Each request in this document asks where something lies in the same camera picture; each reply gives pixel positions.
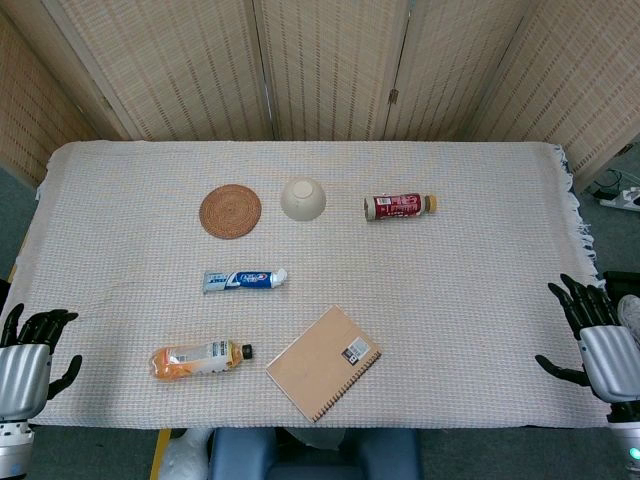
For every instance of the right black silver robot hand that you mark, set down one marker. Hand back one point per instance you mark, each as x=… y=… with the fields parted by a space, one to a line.
x=607 y=360

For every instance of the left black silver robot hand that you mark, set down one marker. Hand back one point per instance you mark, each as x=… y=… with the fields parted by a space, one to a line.
x=22 y=370

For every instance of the blue white toothpaste tube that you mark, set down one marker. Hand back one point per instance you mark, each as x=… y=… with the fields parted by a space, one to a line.
x=245 y=280

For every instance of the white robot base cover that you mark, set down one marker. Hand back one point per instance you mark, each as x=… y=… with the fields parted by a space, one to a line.
x=186 y=457

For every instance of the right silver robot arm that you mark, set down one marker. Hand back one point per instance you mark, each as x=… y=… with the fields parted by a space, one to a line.
x=627 y=435

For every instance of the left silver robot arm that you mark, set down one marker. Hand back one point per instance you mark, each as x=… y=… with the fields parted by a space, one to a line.
x=12 y=447

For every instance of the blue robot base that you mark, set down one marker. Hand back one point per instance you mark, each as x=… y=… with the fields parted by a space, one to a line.
x=315 y=457

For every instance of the white sneaker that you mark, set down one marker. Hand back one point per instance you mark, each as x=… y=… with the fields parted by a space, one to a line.
x=631 y=317

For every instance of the black box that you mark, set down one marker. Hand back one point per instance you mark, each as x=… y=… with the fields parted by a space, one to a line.
x=622 y=282

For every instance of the white power strip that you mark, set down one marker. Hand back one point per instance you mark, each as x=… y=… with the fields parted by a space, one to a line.
x=622 y=198

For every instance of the orange juice plastic bottle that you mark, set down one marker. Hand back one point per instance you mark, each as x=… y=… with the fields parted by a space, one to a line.
x=195 y=357

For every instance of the white woven tablecloth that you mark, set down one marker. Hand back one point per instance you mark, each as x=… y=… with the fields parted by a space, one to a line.
x=400 y=280

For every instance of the red label coffee bottle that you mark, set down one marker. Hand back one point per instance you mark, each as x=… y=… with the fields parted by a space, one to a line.
x=397 y=206

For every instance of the round woven rattan coaster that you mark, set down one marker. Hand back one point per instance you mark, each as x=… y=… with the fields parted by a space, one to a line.
x=230 y=211

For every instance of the brown spiral notebook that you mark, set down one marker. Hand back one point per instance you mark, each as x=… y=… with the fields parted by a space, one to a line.
x=320 y=362

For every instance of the cream ceramic bowl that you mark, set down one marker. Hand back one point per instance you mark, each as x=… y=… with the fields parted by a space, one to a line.
x=302 y=200

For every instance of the brass screen hinge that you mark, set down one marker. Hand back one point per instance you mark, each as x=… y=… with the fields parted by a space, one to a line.
x=393 y=95

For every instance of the woven bamboo folding screen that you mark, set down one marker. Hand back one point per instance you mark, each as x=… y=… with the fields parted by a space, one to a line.
x=325 y=65

